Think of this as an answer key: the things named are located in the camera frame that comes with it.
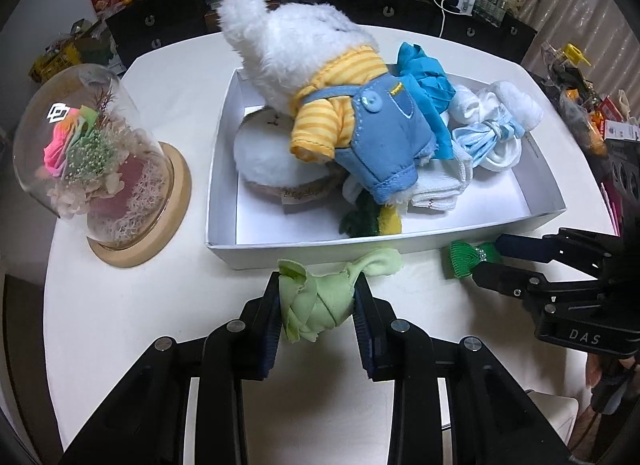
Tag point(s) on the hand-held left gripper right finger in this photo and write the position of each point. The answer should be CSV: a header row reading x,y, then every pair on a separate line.
x,y
362,340

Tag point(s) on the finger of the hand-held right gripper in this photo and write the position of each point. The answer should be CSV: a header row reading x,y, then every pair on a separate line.
x,y
500,277
520,246

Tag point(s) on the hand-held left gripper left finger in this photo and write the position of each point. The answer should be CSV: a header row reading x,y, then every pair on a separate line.
x,y
272,330

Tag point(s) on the green bow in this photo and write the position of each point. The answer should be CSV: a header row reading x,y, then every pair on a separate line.
x,y
462,257

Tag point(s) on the light green cloth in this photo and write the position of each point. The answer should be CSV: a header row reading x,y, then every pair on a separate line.
x,y
310,305

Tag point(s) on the white cardboard box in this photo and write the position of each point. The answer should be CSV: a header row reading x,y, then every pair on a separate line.
x,y
475,215

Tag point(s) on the light blue white cloth bundle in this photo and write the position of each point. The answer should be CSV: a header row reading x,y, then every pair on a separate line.
x,y
475,140

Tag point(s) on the green yellow sock bundle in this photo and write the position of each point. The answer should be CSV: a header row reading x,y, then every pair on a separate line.
x,y
360,220

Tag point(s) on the white fluffy knotted towel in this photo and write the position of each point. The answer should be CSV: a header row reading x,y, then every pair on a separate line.
x,y
520,107

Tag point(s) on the brown white hamster plush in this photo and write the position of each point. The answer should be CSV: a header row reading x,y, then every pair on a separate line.
x,y
265,160

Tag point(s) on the teal cloth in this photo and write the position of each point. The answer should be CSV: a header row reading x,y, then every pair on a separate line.
x,y
425,75

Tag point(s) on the white bunny plush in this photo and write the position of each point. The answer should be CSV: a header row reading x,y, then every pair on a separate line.
x,y
300,45

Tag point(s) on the person's right hand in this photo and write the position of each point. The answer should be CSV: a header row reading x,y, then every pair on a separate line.
x,y
595,370

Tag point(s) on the white dining chair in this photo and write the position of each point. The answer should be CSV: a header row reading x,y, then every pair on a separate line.
x,y
555,415

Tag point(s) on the dark perforated object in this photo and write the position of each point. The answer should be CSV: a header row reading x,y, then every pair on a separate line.
x,y
625,170

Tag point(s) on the pile of snack packets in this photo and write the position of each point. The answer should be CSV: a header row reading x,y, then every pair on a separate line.
x,y
590,110

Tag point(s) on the yellow spray bottle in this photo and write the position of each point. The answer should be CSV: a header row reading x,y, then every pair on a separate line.
x,y
575,55

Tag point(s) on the row of glass bottles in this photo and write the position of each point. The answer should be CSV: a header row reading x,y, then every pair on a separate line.
x,y
490,5

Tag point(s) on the beige curtain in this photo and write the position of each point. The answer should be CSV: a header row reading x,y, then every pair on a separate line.
x,y
570,5

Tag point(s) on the glass dome with preserved rose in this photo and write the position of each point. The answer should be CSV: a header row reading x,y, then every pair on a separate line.
x,y
100,145

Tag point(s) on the black low cabinet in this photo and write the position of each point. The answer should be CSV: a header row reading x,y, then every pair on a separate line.
x,y
175,30

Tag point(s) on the stack of yellow crates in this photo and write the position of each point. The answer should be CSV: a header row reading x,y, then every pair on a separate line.
x,y
55,62

